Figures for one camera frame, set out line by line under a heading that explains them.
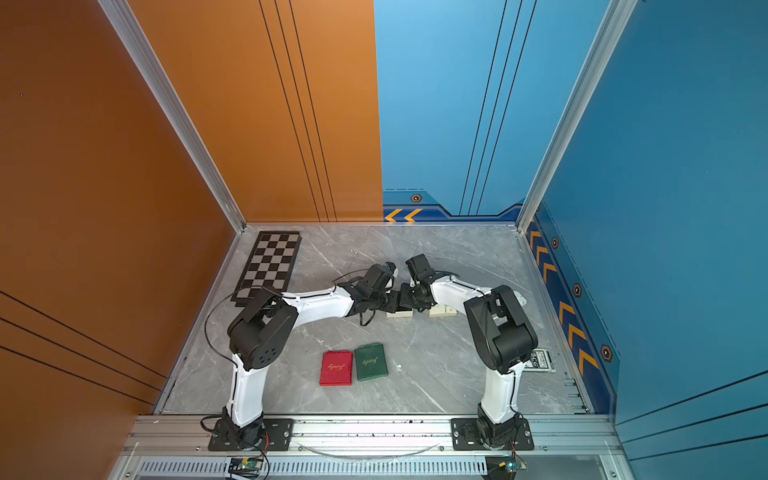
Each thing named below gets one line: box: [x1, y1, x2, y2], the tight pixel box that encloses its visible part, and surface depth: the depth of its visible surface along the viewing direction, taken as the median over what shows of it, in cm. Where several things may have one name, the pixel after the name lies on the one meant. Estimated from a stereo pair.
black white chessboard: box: [230, 231, 302, 307], surface depth 105 cm
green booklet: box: [354, 342, 388, 381], surface depth 84 cm
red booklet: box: [319, 350, 354, 387], surface depth 83 cm
